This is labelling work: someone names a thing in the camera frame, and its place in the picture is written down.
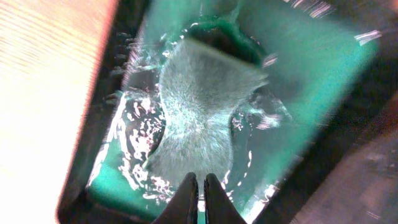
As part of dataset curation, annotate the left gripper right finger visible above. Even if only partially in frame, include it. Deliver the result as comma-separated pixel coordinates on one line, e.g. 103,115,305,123
204,174,246,224

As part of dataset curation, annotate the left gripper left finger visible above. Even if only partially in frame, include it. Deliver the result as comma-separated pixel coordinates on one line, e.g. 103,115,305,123
152,172,198,224

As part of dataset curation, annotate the green sponge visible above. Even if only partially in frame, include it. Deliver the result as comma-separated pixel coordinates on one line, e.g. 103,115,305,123
144,39,267,185

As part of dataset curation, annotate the rectangular black sponge tray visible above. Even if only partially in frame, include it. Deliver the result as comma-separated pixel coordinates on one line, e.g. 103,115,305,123
57,1,397,223

